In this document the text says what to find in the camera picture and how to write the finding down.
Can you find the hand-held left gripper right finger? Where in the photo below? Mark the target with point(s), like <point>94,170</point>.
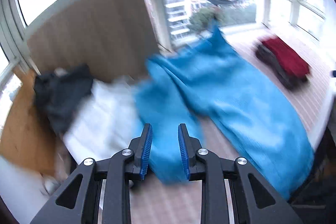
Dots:
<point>183,150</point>

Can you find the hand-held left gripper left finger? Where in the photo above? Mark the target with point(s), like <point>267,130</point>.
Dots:
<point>147,148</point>

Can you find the blue pants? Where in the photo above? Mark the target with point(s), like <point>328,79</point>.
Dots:
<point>223,87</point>

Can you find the red and black folded clothes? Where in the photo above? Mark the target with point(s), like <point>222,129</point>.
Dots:
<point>273,66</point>

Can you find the white garment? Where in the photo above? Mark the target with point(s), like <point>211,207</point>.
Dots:
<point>105,113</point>

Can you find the dark grey garment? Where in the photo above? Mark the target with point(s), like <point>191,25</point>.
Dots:
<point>63,92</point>

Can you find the wooden headboard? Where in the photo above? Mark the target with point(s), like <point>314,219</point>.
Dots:
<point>26,132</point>

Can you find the light wooden board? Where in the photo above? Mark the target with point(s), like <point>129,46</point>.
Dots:
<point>92,29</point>

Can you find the folded red garment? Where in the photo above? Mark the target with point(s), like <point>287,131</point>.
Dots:
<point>286,56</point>

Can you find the white window frame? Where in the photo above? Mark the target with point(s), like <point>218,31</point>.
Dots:
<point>157,11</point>

